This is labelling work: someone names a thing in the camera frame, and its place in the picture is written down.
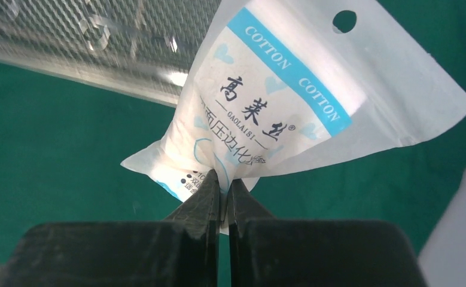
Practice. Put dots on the metal mesh instrument tray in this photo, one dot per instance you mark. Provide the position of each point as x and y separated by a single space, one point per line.
140 48

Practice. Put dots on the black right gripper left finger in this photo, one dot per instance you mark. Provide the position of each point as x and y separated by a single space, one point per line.
180 250

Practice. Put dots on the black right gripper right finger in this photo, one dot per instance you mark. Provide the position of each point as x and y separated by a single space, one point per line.
268 251

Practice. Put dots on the white sterile packet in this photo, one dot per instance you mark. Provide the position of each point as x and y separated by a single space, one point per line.
281 87

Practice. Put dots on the green surgical drape cloth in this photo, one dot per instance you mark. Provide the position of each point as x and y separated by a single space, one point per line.
62 144

